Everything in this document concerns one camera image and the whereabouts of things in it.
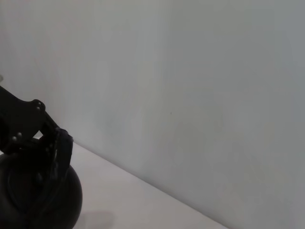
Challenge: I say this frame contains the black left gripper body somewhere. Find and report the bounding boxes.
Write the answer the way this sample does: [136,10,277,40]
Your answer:
[0,85,47,156]

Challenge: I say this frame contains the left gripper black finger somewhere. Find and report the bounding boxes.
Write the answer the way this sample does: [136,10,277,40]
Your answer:
[40,112,60,145]
[9,135,57,156]

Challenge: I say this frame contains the black round teapot with handle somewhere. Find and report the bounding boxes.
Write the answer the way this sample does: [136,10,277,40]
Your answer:
[0,128,83,229]

